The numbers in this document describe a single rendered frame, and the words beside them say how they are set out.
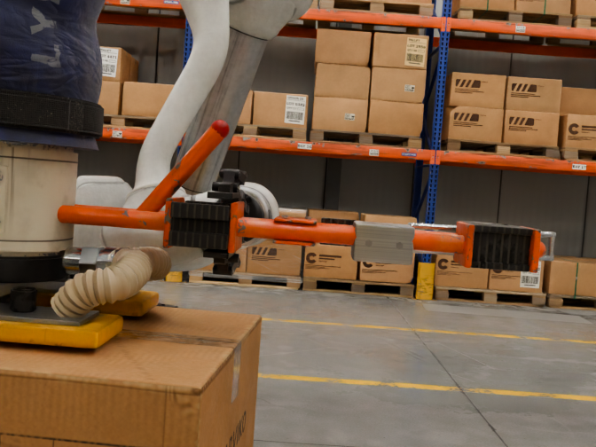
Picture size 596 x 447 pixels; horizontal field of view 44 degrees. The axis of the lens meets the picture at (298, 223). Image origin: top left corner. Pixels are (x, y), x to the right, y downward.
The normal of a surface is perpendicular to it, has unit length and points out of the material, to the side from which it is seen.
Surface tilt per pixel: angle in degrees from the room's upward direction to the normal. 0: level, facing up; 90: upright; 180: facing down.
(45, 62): 85
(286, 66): 90
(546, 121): 89
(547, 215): 90
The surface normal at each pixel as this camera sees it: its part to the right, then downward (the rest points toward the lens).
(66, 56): 0.80, -0.11
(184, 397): -0.09, 0.04
